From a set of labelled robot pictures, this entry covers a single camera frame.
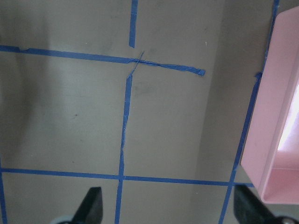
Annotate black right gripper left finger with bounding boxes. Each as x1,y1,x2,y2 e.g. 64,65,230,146
70,187,103,224

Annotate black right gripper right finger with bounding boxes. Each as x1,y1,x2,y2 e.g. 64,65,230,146
234,185,280,224

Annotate pink plastic bin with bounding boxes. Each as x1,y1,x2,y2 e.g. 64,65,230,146
241,7,299,204

